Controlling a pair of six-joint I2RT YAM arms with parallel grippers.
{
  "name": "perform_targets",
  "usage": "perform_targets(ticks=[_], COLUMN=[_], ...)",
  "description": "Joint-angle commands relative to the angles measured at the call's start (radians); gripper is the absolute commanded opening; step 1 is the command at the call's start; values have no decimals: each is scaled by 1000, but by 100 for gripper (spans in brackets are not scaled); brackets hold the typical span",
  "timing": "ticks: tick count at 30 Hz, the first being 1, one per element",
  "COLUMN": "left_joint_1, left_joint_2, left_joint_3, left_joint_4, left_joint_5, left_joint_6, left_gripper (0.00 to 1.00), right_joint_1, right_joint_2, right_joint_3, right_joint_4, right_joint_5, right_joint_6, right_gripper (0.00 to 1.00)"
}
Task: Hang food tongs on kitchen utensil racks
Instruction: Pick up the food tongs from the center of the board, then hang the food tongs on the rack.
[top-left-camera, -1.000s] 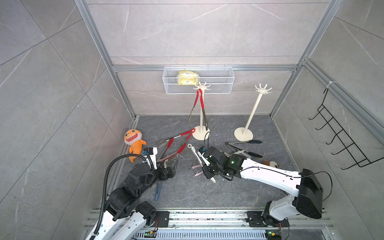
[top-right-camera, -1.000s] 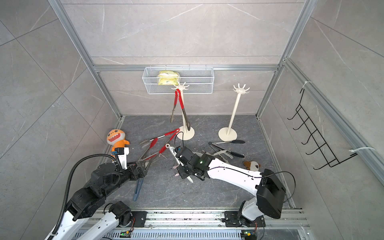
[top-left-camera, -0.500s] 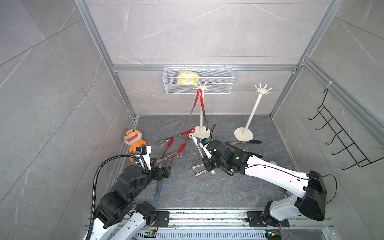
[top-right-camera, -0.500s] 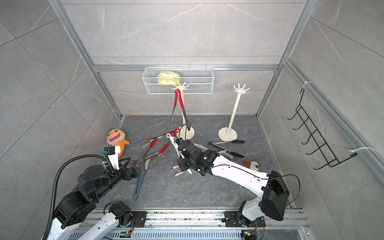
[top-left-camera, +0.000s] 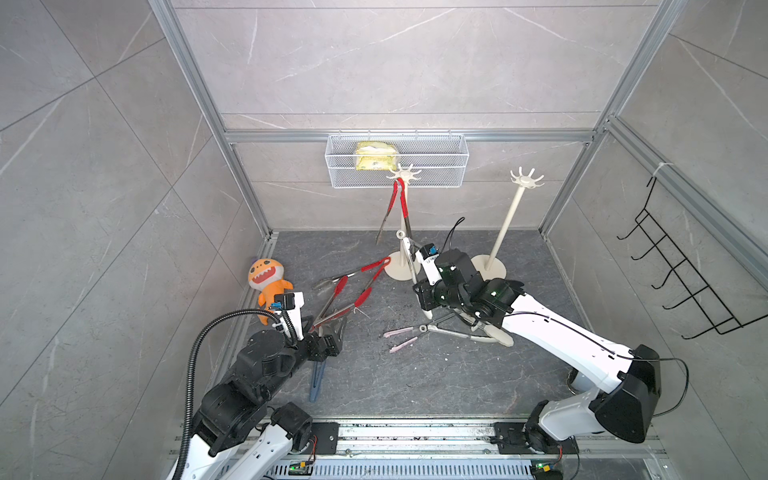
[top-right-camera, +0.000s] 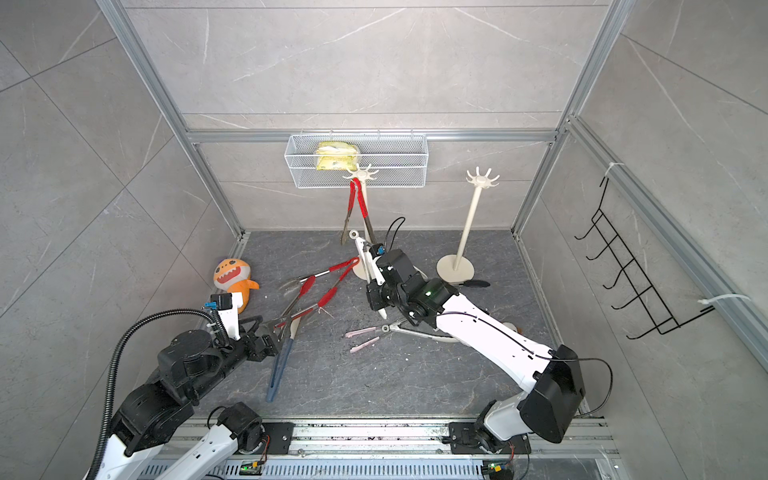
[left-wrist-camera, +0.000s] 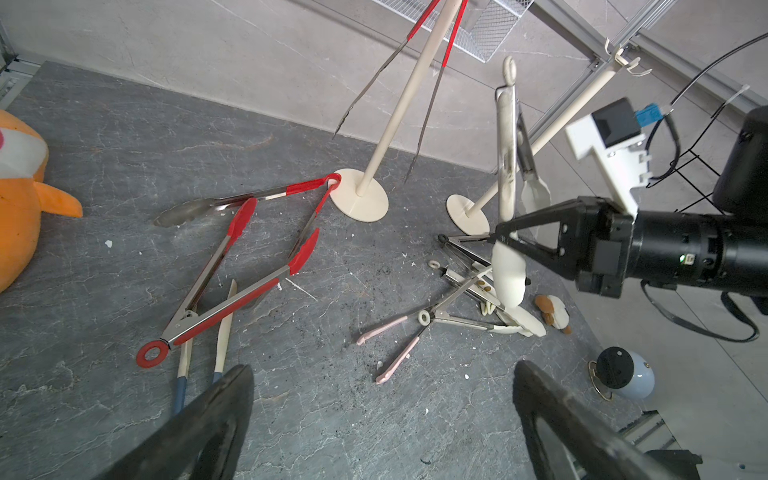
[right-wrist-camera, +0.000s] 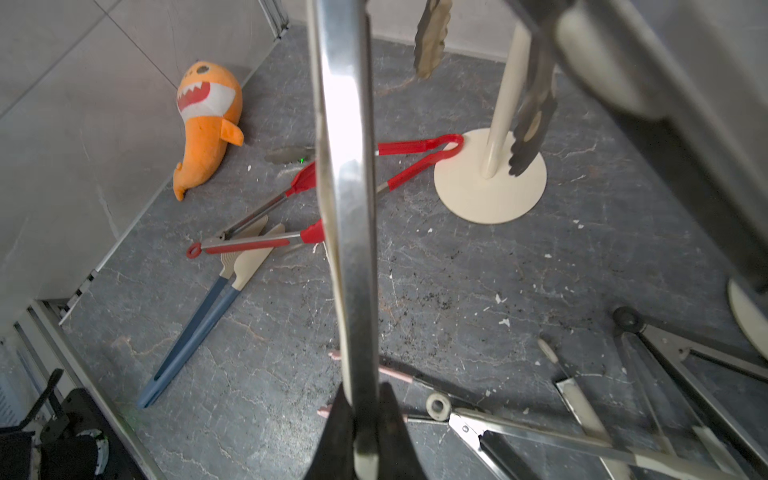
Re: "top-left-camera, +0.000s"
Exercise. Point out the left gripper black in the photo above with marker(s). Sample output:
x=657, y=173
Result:
x=317, y=352

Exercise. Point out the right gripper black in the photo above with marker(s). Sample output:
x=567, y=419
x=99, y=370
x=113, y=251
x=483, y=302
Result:
x=423, y=292

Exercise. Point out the blue handle cream tongs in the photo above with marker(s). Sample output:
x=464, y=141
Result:
x=317, y=378

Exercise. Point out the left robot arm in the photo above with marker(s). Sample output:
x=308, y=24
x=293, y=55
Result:
x=230, y=410

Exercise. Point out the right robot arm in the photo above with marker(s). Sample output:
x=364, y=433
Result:
x=623, y=384

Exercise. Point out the right cream utensil stand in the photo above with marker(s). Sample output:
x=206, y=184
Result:
x=489, y=266

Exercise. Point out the cream utensil stand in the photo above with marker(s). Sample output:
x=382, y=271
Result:
x=401, y=267
x=489, y=266

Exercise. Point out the left cream utensil stand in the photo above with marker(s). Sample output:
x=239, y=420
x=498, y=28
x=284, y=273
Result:
x=401, y=267

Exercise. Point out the red silicone tip tongs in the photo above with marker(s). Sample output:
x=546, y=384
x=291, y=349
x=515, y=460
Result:
x=342, y=301

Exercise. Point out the orange shark plush toy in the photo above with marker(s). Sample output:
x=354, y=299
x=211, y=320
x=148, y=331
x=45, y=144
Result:
x=266, y=276

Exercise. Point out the yellow packet in basket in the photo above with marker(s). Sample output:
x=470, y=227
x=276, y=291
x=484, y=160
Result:
x=375, y=156

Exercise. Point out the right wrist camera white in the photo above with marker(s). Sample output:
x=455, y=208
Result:
x=426, y=257

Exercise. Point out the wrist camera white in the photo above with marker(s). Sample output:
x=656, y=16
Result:
x=288, y=307
x=426, y=257

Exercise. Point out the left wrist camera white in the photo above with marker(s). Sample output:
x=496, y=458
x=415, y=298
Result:
x=288, y=307

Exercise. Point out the white wire mesh basket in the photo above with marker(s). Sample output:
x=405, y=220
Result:
x=442, y=159

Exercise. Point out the black wall hook rack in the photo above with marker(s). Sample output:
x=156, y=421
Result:
x=698, y=291

